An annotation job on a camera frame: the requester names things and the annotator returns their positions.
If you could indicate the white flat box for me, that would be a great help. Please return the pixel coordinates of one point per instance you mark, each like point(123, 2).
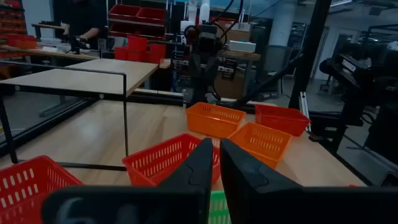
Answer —
point(242, 46)

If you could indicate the black neighbouring robot arm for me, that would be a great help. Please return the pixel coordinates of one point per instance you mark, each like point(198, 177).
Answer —
point(348, 71)

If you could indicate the person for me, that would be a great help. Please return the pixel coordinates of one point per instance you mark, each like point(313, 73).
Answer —
point(84, 18)

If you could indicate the orange plastic basket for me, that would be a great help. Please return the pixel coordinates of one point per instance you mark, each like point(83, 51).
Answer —
point(248, 152)
point(205, 127)

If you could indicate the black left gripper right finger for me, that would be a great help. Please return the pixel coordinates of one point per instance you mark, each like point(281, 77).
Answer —
point(280, 205)

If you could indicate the red storage bin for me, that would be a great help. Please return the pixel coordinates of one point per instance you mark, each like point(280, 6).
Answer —
point(151, 15)
point(157, 53)
point(120, 53)
point(137, 43)
point(124, 12)

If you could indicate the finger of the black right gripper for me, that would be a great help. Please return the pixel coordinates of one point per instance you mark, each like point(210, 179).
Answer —
point(212, 71)
point(196, 71)

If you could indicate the wooden workbench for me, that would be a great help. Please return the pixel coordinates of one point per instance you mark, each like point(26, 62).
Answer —
point(46, 53)

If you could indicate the white plastic bottle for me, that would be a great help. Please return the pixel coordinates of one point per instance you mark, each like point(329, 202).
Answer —
point(204, 11)

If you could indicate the silver aluminium extrusion bar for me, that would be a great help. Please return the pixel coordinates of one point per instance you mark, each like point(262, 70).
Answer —
point(304, 109)

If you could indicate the black aluminium rig frame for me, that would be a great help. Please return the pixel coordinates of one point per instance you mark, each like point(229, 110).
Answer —
point(311, 46)

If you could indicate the wooden side table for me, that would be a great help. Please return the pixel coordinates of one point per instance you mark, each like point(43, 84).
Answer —
point(239, 55)

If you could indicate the red bin rack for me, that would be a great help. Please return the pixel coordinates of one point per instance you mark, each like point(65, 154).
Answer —
point(15, 37)

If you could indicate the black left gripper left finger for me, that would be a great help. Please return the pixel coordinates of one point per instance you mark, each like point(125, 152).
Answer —
point(140, 205)

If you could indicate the brown cardboard box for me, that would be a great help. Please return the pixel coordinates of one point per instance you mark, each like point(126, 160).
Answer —
point(237, 32)
point(231, 87)

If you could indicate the red plastic basket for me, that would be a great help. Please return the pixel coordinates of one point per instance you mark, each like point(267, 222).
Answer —
point(42, 186)
point(140, 179)
point(280, 126)

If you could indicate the green plastic basket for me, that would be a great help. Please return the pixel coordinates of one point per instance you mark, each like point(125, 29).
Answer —
point(214, 196)

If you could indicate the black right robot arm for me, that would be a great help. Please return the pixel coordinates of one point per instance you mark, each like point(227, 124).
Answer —
point(202, 99)

